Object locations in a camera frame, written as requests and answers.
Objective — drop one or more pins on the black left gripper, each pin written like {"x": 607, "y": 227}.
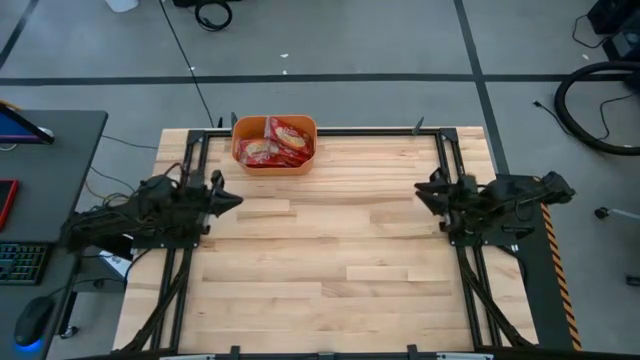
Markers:
{"x": 195, "y": 202}

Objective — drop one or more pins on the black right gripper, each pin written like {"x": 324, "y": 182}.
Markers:
{"x": 465, "y": 205}

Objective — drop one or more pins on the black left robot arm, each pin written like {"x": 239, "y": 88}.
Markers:
{"x": 125, "y": 220}

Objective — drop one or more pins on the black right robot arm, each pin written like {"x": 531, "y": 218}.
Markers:
{"x": 520, "y": 192}

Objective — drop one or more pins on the orange plastic basket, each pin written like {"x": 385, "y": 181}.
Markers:
{"x": 247, "y": 131}

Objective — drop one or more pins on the black platform with hazard stripe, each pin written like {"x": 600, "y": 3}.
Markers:
{"x": 537, "y": 280}

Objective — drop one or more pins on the chair leg with caster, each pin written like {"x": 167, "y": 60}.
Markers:
{"x": 601, "y": 213}

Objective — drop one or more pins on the dark grey desk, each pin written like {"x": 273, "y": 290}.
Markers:
{"x": 50, "y": 165}

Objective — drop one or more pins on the black equipment box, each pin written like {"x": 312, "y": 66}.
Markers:
{"x": 185, "y": 2}

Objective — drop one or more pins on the backlit keyboard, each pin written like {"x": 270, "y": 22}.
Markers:
{"x": 22, "y": 262}

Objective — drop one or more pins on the red tablet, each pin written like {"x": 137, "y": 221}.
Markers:
{"x": 6, "y": 200}

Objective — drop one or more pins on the monitor with blue screen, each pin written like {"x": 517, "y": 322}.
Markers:
{"x": 15, "y": 131}

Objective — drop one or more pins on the white trash bin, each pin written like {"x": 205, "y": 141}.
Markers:
{"x": 121, "y": 4}

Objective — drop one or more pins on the black computer mouse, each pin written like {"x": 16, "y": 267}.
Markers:
{"x": 32, "y": 320}

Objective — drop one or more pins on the black equipment case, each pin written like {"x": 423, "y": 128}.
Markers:
{"x": 620, "y": 20}

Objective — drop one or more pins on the black metal table frame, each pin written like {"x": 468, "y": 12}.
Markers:
{"x": 380, "y": 132}

